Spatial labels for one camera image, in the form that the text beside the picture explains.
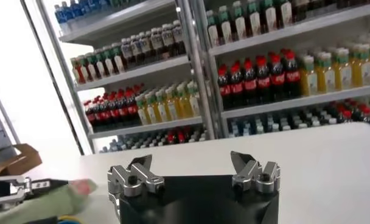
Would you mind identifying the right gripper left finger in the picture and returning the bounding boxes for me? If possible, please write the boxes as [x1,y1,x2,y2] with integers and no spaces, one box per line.
[107,154,166,198]

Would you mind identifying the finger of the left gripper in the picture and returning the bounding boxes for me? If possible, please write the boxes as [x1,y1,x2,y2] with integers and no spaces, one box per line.
[0,175,69,211]

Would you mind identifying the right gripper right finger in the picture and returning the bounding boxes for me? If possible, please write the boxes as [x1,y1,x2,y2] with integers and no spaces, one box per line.
[230,151,281,194]

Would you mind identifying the light green t-shirt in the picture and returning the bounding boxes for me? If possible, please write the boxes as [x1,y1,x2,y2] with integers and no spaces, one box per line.
[0,178,97,224]

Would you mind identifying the brown cardboard box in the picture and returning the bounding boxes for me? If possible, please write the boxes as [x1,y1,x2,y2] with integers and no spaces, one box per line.
[0,142,43,177]

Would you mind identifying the yellow juice bottle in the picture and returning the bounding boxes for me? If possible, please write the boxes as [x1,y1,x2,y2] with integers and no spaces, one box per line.
[176,84,191,119]
[333,48,354,91]
[135,96,149,125]
[351,44,370,88]
[316,53,337,94]
[300,56,319,97]
[166,87,180,120]
[145,93,159,124]
[187,81,201,116]
[155,90,170,122]

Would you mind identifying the grey metal shelving unit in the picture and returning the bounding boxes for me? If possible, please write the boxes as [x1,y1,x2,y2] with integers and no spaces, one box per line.
[35,0,216,155]
[197,0,370,139]

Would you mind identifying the black slanted pole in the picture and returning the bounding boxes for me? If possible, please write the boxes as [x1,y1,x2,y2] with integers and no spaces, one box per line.
[19,0,85,156]

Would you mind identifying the dark bottle white cap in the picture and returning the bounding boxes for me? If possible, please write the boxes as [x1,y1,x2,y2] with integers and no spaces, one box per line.
[172,19,187,55]
[130,35,144,66]
[150,28,165,61]
[120,38,134,69]
[161,24,176,58]
[139,32,155,64]

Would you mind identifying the blue drink bottle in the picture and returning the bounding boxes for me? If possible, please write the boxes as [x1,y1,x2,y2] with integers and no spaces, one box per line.
[54,4,66,24]
[80,0,93,15]
[61,1,73,21]
[69,0,82,18]

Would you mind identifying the dark bottle beige label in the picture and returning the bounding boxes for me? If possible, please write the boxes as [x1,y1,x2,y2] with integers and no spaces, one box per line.
[307,0,326,18]

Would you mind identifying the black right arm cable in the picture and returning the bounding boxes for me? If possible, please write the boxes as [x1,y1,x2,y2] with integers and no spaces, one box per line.
[29,216,58,224]

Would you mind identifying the yellow and blue wires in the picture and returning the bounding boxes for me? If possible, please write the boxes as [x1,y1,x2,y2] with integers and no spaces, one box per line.
[57,214,82,224]

